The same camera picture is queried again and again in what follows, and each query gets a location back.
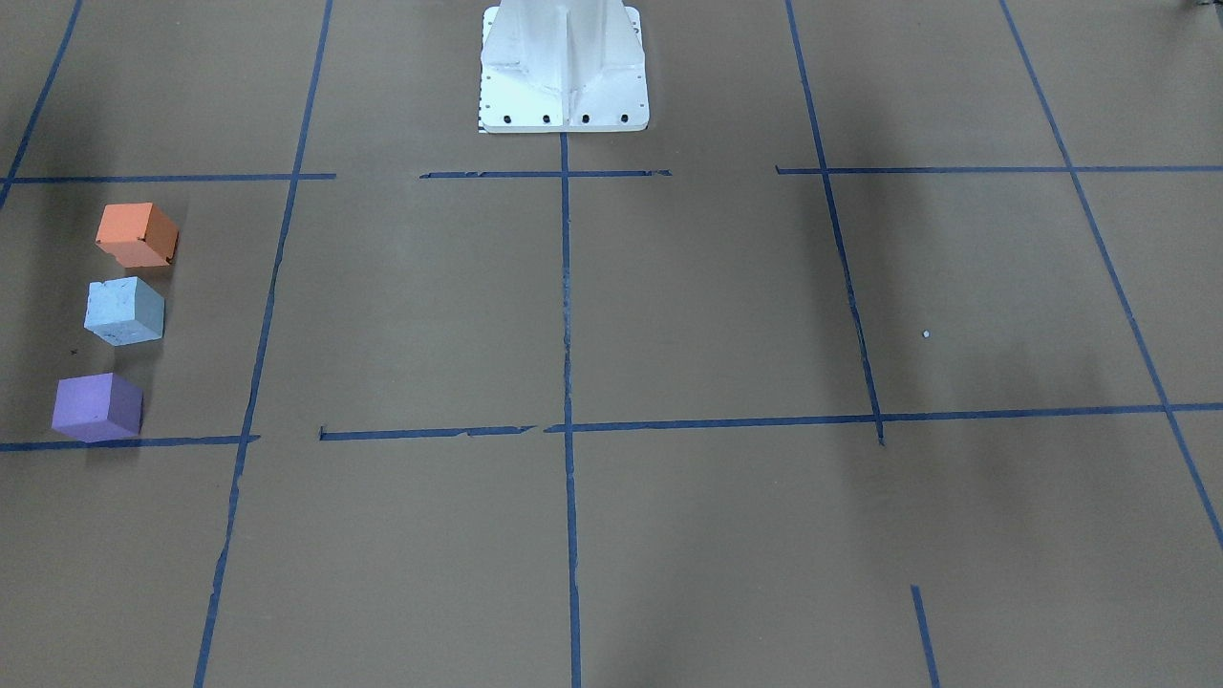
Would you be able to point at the orange foam block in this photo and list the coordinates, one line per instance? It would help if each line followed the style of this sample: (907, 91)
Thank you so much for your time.
(138, 235)

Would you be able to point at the light blue foam block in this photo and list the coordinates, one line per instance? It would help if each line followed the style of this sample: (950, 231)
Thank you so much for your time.
(124, 311)

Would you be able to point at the purple foam block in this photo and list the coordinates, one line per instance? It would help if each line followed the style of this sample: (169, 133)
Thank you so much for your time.
(102, 407)

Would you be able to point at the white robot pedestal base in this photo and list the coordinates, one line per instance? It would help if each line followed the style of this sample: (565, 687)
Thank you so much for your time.
(562, 66)

